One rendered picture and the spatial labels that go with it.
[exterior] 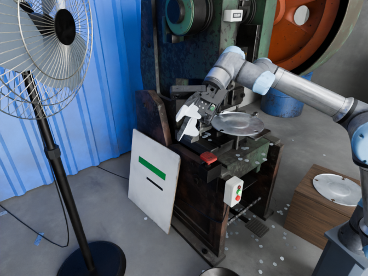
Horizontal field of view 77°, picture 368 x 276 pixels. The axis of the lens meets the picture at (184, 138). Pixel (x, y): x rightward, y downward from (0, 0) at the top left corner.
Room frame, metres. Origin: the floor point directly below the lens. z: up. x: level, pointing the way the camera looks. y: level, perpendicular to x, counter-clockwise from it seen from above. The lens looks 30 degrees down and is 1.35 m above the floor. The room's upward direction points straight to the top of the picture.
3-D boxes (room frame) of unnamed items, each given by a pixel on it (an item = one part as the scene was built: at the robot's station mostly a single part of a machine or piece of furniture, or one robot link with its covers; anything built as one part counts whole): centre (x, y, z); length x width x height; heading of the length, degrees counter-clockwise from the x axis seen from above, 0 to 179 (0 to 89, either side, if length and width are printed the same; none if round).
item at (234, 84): (1.23, -0.24, 1.04); 0.17 x 0.15 x 0.30; 40
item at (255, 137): (1.13, -0.33, 0.72); 0.25 x 0.14 x 0.14; 40
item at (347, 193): (1.11, -0.97, 0.35); 0.29 x 0.29 x 0.01
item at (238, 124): (1.16, -0.30, 0.78); 0.29 x 0.29 x 0.01
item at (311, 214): (1.11, -0.97, 0.18); 0.40 x 0.38 x 0.35; 48
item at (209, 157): (0.87, -0.11, 0.72); 0.07 x 0.06 x 0.08; 40
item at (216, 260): (1.19, 0.08, 0.45); 0.92 x 0.12 x 0.90; 40
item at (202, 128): (1.15, -0.08, 0.76); 0.17 x 0.06 x 0.10; 130
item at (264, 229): (1.16, -0.30, 0.14); 0.59 x 0.10 x 0.05; 40
